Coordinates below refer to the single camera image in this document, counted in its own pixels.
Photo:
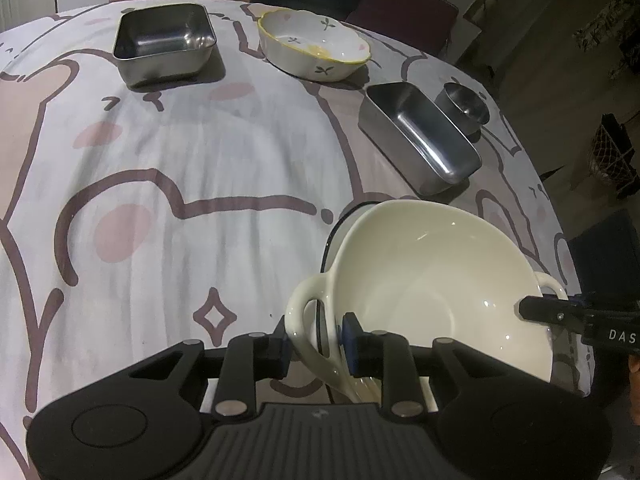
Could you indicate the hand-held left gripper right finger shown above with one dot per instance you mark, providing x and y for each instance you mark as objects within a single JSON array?
[{"x": 350, "y": 345}]

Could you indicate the small round steel bowl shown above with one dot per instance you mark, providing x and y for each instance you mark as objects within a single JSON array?
[{"x": 460, "y": 105}]

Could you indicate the square steel container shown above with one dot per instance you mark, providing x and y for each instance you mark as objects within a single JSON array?
[{"x": 160, "y": 67}]

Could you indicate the white floral bowl yellow rim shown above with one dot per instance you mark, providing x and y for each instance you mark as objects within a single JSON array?
[{"x": 305, "y": 35}]

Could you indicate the dark hanging clothes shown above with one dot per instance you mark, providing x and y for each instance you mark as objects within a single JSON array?
[{"x": 605, "y": 25}]

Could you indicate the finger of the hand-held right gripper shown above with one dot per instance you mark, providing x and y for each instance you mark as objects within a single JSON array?
[{"x": 550, "y": 311}]

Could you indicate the maroon chair back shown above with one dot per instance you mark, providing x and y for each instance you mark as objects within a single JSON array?
[{"x": 400, "y": 10}]

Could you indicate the bear-print tablecloth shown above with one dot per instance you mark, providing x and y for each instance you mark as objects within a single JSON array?
[{"x": 175, "y": 160}]

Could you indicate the rectangular steel container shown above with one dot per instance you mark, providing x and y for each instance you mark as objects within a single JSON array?
[{"x": 430, "y": 135}]

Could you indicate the net basket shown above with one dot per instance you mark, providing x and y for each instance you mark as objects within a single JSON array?
[{"x": 615, "y": 160}]

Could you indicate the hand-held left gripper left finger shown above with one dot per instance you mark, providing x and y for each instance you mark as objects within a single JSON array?
[{"x": 285, "y": 355}]

